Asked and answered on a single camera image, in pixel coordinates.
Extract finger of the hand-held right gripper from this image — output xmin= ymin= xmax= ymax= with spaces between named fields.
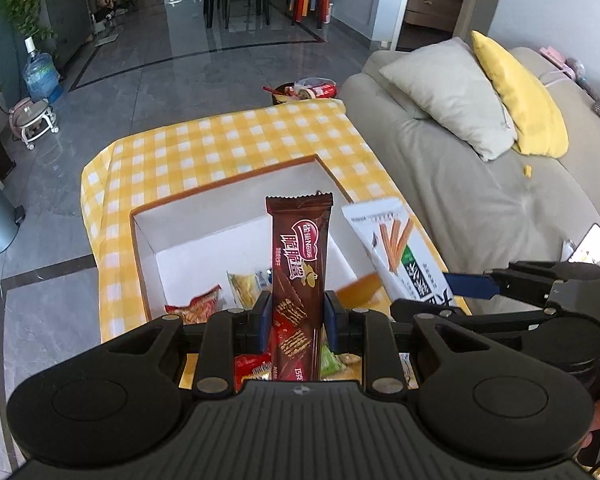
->
xmin=442 ymin=260 xmax=600 ymax=307
xmin=390 ymin=299 xmax=551 ymax=347

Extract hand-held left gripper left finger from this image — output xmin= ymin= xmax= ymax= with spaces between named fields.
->
xmin=102 ymin=290 xmax=274 ymax=396

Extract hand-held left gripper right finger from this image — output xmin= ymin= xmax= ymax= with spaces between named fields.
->
xmin=323 ymin=291 xmax=496 ymax=396

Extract brown chocolate wafer bar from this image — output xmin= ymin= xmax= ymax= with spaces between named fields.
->
xmin=265 ymin=191 xmax=335 ymax=382

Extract white biscuit stick box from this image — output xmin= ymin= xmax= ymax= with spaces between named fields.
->
xmin=341 ymin=197 xmax=468 ymax=317

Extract orange cardboard box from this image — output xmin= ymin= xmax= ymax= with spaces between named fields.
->
xmin=129 ymin=155 xmax=387 ymax=392

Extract yellow snack packet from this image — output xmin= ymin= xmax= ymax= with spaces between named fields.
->
xmin=226 ymin=269 xmax=273 ymax=311

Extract green snack packet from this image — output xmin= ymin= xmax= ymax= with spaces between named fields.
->
xmin=320 ymin=339 xmax=363 ymax=381

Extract red gold snack packet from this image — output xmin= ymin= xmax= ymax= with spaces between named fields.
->
xmin=234 ymin=352 xmax=275 ymax=392

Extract red crinkled snack packet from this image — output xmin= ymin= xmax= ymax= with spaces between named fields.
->
xmin=164 ymin=284 xmax=223 ymax=325

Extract beige sofa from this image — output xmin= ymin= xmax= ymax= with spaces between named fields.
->
xmin=340 ymin=37 xmax=600 ymax=311

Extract smartphone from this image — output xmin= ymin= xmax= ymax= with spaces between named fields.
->
xmin=567 ymin=224 xmax=600 ymax=264

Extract yellow checked tablecloth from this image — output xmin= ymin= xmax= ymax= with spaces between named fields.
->
xmin=80 ymin=99 xmax=473 ymax=392

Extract grey pillow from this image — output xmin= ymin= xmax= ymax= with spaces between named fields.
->
xmin=379 ymin=37 xmax=518 ymax=162

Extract yellow pillow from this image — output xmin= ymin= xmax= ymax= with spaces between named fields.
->
xmin=470 ymin=30 xmax=569 ymax=157

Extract black trash basket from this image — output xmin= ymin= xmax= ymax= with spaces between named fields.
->
xmin=264 ymin=77 xmax=340 ymax=107

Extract pink item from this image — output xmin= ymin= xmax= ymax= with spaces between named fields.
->
xmin=539 ymin=46 xmax=567 ymax=68

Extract wooden furniture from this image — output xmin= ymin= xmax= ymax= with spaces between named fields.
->
xmin=405 ymin=0 xmax=463 ymax=33

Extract small white wheeled stand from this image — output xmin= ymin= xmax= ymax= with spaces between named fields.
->
xmin=9 ymin=97 xmax=61 ymax=151

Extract blue water jug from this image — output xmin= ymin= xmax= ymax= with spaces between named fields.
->
xmin=22 ymin=37 xmax=63 ymax=106

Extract grey cabinet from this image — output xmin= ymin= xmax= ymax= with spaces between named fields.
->
xmin=37 ymin=0 xmax=98 ymax=68

